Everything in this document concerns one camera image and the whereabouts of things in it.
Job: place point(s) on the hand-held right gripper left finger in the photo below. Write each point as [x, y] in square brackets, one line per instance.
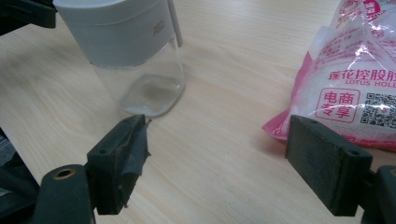
[109, 168]

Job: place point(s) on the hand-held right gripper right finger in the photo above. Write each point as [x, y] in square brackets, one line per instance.
[327, 165]

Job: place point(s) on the pink and clear granule bag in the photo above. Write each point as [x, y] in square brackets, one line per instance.
[342, 77]

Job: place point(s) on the clear jar with white lid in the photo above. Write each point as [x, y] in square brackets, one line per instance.
[118, 40]

